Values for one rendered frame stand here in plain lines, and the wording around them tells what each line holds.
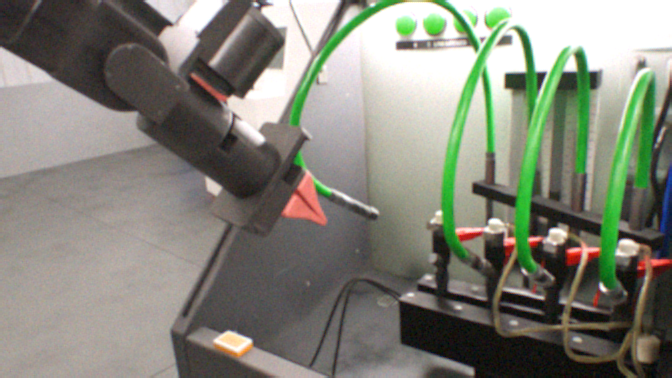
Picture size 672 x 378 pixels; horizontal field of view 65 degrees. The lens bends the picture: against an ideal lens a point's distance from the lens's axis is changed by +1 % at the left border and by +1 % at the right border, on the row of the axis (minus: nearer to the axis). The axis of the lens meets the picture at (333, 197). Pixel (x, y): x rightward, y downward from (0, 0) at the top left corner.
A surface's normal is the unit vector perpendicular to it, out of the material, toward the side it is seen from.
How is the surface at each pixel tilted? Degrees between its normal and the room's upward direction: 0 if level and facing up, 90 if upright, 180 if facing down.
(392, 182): 90
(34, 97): 90
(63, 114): 90
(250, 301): 90
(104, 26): 103
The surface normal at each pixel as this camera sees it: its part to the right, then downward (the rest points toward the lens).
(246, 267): 0.81, 0.13
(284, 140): -0.59, -0.49
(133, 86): 0.66, 0.40
